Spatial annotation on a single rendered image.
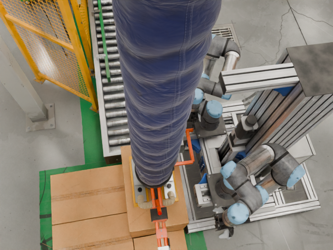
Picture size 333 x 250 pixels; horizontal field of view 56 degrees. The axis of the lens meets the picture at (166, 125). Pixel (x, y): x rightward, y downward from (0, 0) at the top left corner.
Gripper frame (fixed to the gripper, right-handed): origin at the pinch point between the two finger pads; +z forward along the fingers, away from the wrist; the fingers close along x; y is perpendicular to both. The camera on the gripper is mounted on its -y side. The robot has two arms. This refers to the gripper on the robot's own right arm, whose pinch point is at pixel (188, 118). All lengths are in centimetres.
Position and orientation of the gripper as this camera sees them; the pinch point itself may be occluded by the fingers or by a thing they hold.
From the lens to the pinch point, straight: 201.2
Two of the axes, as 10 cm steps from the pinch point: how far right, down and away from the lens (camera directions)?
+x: 9.9, -1.1, 1.1
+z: -0.6, 4.1, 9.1
